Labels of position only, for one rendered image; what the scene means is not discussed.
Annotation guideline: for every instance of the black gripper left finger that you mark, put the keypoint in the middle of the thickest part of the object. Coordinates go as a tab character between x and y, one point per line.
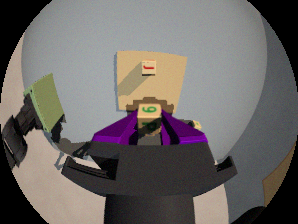
120	131

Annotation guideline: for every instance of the tan flat mat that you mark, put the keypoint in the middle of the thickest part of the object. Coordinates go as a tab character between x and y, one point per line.
162	88

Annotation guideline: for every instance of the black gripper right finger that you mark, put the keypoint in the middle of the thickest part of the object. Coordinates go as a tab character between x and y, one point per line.
178	131

